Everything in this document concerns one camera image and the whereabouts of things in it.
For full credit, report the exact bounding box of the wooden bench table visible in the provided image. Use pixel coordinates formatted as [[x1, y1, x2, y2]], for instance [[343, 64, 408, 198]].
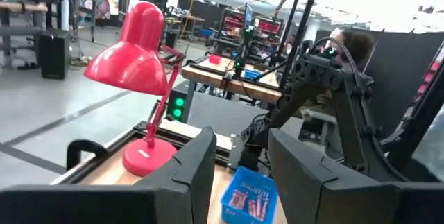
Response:
[[0, 1, 49, 58]]

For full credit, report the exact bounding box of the black slanted frame post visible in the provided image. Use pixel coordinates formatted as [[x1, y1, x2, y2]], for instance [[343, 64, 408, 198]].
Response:
[[384, 43, 444, 173]]

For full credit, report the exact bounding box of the blue plastic basket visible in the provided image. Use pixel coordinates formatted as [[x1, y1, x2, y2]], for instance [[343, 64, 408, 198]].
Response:
[[220, 166, 280, 224]]

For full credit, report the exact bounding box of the grey plastic sheet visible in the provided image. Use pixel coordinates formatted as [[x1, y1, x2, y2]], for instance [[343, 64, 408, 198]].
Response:
[[411, 105, 444, 180]]

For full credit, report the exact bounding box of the red desk lamp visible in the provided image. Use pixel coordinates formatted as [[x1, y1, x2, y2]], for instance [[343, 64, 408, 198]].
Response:
[[84, 1, 187, 178]]

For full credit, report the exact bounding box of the black table clamp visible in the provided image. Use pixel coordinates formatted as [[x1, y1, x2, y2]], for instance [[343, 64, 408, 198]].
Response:
[[65, 139, 110, 172]]

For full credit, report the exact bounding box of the black aluminium table frame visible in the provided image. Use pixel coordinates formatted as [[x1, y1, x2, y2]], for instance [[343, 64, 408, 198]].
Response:
[[51, 119, 234, 187]]

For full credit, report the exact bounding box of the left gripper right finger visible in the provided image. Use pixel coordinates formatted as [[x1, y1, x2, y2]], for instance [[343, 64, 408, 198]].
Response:
[[268, 128, 444, 224]]

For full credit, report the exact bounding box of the black partition panel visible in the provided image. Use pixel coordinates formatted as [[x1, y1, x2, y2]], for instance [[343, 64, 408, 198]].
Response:
[[360, 28, 444, 138]]

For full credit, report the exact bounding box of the small blue basket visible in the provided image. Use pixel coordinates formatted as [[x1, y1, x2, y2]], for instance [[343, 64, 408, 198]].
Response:
[[244, 69, 263, 80]]

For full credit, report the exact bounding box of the wooden work table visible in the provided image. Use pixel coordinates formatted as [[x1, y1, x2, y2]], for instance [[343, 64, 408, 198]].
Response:
[[180, 53, 284, 105]]

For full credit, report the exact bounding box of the black floor cabinet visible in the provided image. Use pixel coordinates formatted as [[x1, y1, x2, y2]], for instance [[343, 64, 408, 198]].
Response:
[[38, 28, 72, 80]]

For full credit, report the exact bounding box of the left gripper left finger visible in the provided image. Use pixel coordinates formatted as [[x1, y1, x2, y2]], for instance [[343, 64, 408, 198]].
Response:
[[0, 126, 217, 224]]

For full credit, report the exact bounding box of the black frame pole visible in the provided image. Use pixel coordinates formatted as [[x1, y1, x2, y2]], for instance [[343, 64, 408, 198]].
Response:
[[273, 0, 309, 66], [279, 0, 324, 89]]

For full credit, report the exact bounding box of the black computer tower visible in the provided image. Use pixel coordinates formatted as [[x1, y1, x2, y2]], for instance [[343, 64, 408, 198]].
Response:
[[165, 80, 196, 123]]

